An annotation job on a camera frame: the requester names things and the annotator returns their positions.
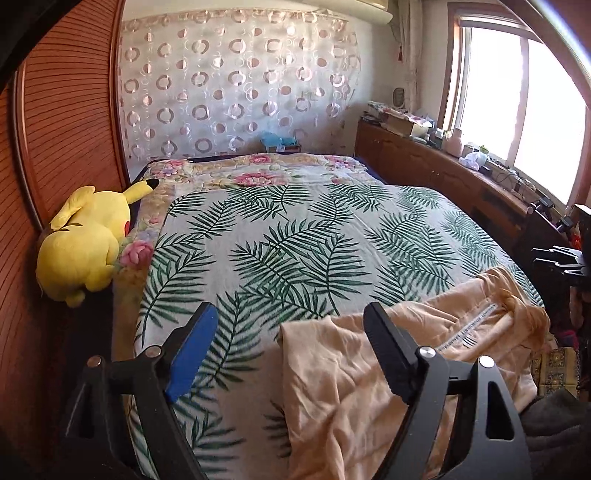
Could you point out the green leaf print bed sheet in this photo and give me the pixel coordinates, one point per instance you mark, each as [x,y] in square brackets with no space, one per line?
[286,249]

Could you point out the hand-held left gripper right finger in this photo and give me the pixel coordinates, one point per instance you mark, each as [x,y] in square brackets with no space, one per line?
[390,355]

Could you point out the yellow plush toy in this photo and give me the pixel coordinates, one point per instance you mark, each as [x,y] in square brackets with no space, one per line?
[78,249]

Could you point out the long wooden cabinet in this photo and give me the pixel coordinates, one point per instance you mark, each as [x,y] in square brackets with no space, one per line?
[425,170]

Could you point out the blue plastic bag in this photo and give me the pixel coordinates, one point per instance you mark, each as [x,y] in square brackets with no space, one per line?
[274,141]

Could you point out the sheer circle pattern curtain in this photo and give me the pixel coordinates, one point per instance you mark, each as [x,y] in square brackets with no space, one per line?
[231,87]

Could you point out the white plastic bag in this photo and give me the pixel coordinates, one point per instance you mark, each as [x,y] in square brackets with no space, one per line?
[471,160]

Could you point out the black tripod head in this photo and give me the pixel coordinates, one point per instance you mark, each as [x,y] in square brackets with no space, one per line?
[545,205]
[564,222]

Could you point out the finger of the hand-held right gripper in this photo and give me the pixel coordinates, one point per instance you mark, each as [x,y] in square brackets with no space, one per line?
[570,252]
[561,264]

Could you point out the white window curtain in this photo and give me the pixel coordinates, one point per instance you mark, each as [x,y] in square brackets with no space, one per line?
[408,55]

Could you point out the white power strip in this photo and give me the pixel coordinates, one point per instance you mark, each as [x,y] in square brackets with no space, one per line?
[508,175]

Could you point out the wooden framed window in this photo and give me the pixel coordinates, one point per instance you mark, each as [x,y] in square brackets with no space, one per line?
[517,92]

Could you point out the peach printed t-shirt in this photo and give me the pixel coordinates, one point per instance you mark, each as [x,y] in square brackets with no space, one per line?
[337,392]

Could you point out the dark grey cloth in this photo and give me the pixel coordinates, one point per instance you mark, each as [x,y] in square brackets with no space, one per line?
[558,434]

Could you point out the stack of patterned cloths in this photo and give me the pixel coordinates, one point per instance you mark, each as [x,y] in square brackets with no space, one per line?
[388,110]

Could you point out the cream wall air conditioner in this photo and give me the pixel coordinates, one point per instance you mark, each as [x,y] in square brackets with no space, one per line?
[369,11]

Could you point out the cardboard box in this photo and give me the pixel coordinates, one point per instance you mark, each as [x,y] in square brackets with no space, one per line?
[404,125]

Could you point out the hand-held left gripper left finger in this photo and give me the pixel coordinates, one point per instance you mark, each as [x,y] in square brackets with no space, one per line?
[194,355]

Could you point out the small round desk fan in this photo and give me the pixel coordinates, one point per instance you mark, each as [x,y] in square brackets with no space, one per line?
[399,98]

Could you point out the brown slatted wooden wardrobe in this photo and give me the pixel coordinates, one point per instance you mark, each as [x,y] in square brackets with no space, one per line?
[60,115]

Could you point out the yellow patterned cloth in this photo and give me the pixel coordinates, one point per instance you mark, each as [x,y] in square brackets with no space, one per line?
[556,374]

